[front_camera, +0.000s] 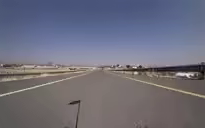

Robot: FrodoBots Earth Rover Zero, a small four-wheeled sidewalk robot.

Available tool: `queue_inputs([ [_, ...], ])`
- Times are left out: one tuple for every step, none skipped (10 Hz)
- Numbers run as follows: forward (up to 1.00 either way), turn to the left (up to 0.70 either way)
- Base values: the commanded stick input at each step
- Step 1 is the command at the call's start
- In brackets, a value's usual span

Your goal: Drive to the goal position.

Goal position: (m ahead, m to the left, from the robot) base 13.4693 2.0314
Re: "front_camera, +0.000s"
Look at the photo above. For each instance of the row of distant buildings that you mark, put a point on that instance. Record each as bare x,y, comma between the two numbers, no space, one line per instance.
30,66
130,66

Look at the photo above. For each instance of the grey asphalt road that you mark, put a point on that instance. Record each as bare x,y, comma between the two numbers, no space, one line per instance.
106,100

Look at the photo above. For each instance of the white painted line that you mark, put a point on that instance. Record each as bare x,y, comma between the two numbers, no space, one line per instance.
33,87

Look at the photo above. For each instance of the dark metal guardrail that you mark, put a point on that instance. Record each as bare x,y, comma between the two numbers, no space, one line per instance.
176,68

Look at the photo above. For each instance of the pale dirt verge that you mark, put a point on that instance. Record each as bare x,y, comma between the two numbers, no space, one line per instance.
23,77

